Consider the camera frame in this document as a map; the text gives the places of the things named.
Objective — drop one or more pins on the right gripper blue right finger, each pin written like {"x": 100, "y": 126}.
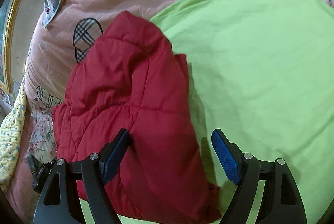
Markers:
{"x": 228, "y": 154}

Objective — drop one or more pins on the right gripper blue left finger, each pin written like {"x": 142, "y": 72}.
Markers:
{"x": 112, "y": 153}

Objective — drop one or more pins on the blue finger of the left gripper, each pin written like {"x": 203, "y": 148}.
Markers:
{"x": 40, "y": 172}

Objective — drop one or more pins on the red puffer jacket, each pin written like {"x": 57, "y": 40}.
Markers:
{"x": 131, "y": 79}

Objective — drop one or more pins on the floral ruffled pillow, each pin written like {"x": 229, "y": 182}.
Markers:
{"x": 42, "y": 144}

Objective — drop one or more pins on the yellow floral blanket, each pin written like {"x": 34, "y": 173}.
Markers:
{"x": 11, "y": 135}

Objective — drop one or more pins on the green bed sheet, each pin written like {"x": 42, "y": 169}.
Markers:
{"x": 262, "y": 72}

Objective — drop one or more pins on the gold picture frame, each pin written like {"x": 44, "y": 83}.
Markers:
{"x": 9, "y": 13}

